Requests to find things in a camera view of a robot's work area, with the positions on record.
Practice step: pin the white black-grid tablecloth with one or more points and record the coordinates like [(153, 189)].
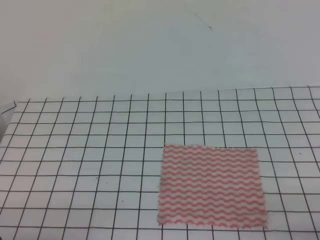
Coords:
[(89, 168)]

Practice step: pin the pink wavy striped towel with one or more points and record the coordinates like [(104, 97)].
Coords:
[(203, 185)]

